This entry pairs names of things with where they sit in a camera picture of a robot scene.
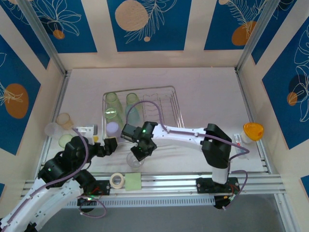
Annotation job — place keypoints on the teal translucent plastic cup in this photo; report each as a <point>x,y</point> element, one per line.
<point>134,117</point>

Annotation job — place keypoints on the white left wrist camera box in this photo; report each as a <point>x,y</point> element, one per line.
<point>87,130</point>

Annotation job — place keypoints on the white bottle with orange cap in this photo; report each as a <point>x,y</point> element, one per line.
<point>253,131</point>

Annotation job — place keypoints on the aluminium frame post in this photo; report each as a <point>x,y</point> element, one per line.
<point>264,36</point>
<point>44,36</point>

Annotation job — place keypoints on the aluminium side rail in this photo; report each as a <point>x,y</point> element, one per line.
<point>60,96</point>
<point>264,159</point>

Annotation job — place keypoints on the beige masking tape roll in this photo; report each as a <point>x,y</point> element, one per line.
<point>117,187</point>

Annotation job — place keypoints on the green sponge cloth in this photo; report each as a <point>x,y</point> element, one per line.
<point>132,181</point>

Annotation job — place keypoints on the amber translucent plastic cup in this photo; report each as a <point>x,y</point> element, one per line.
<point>63,119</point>

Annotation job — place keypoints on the small circuit board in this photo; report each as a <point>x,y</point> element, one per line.
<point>85,200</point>
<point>227,199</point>

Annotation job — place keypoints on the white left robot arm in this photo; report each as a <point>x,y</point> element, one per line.
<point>48,200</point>

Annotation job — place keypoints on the clear plastic cup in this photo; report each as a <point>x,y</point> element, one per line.
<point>131,162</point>

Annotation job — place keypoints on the purple plastic cup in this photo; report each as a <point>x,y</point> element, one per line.
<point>112,128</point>

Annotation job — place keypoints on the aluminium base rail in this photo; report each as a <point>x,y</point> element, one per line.
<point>169,183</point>

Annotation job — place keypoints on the frosted white plastic cup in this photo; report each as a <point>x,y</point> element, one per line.
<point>51,130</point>

